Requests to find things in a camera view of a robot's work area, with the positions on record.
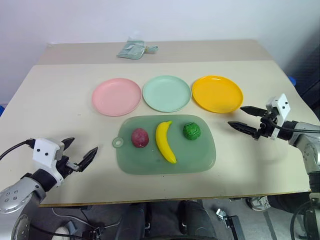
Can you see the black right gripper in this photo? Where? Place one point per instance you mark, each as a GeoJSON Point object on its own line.
{"type": "Point", "coordinates": [266, 130]}

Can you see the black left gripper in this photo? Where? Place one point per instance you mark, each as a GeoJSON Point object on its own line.
{"type": "Point", "coordinates": [65, 166]}

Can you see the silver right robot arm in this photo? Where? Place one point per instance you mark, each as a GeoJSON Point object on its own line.
{"type": "Point", "coordinates": [303, 140]}

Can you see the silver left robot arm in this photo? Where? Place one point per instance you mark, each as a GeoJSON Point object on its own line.
{"type": "Point", "coordinates": [17, 195]}

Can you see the yellow plate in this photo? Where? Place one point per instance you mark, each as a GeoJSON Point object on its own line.
{"type": "Point", "coordinates": [217, 93]}

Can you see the green round vegetable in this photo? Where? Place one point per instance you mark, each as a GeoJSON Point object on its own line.
{"type": "Point", "coordinates": [192, 131]}

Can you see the dark red round fruit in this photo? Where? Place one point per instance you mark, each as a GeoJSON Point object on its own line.
{"type": "Point", "coordinates": [140, 137]}

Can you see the pink plate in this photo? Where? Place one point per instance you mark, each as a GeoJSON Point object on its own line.
{"type": "Point", "coordinates": [116, 96]}

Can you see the mint green plate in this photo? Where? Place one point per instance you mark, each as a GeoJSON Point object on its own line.
{"type": "Point", "coordinates": [166, 93]}

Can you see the translucent green cutting board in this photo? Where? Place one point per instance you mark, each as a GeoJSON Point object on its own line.
{"type": "Point", "coordinates": [195, 157]}

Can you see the white shoe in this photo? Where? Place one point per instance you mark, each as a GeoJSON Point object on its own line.
{"type": "Point", "coordinates": [62, 231]}

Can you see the white grey sneaker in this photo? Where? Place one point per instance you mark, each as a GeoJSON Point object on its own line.
{"type": "Point", "coordinates": [258, 203]}

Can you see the yellow banana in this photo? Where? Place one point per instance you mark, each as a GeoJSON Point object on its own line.
{"type": "Point", "coordinates": [163, 145]}

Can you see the blue box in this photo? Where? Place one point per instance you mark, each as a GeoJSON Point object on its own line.
{"type": "Point", "coordinates": [2, 112]}

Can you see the dark rounded shape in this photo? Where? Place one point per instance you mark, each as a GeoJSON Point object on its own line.
{"type": "Point", "coordinates": [197, 220]}

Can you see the teal plastic packet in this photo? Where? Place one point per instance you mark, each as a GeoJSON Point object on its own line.
{"type": "Point", "coordinates": [131, 50]}

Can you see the small teal wrapped item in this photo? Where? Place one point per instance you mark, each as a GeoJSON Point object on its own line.
{"type": "Point", "coordinates": [151, 49]}

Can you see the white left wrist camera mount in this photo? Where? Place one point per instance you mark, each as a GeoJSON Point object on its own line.
{"type": "Point", "coordinates": [45, 152]}

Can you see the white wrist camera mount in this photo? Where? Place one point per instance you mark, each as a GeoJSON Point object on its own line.
{"type": "Point", "coordinates": [283, 107]}
{"type": "Point", "coordinates": [45, 152]}

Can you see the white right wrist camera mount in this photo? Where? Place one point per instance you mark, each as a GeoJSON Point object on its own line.
{"type": "Point", "coordinates": [283, 107]}

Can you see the metal caster bracket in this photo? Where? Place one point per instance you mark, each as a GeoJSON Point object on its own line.
{"type": "Point", "coordinates": [225, 216]}

